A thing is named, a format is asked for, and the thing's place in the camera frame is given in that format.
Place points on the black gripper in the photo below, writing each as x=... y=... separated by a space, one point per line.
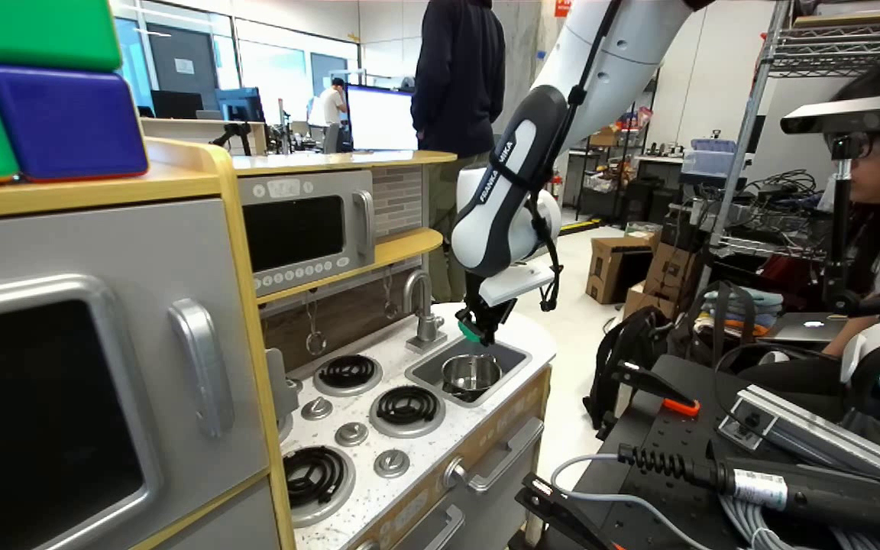
x=490 y=306

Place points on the operator forearm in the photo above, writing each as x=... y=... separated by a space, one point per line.
x=847 y=339

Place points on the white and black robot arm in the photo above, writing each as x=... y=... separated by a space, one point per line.
x=521 y=154

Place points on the small metal pot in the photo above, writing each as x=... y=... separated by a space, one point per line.
x=460 y=376

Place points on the gray toy faucet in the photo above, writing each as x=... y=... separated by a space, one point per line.
x=422 y=310

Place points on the gray toy sink basin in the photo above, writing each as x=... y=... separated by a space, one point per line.
x=429 y=367

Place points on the wooden toy kitchen set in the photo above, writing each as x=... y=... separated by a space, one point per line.
x=435 y=447

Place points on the yellow wooden shelf board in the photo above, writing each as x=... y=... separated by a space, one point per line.
x=410 y=248

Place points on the gray brick pattern panel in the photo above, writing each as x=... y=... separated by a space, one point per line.
x=400 y=202

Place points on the brown cardboard box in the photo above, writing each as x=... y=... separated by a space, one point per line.
x=673 y=272
x=646 y=303

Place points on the gray stove knob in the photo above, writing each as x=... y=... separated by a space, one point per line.
x=350 y=435
x=392 y=463
x=315 y=408

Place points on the black clamp with orange tip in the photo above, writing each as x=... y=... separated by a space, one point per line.
x=654 y=390

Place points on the black metal shelf rack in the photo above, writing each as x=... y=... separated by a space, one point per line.
x=626 y=173

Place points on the white lit monitor screen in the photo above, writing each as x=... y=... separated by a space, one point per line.
x=383 y=120

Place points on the standing person in dark hoodie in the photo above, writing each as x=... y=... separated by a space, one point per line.
x=456 y=72

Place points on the distant person in white shirt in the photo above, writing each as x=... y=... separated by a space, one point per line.
x=329 y=110

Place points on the blue plastic crate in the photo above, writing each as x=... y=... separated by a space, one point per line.
x=712 y=161

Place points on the silver laptop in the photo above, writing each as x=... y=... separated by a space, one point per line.
x=809 y=325

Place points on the dark computer monitor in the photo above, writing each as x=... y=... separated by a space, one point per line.
x=241 y=104

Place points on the aluminium extrusion bar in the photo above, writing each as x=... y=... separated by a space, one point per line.
x=818 y=431

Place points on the gray cabinet door with window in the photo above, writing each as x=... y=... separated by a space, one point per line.
x=85 y=263

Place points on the blue storage bin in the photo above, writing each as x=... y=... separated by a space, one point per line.
x=68 y=123

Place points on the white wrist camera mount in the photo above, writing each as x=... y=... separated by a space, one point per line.
x=517 y=282

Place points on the gray camera on stand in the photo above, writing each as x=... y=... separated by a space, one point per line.
x=847 y=110

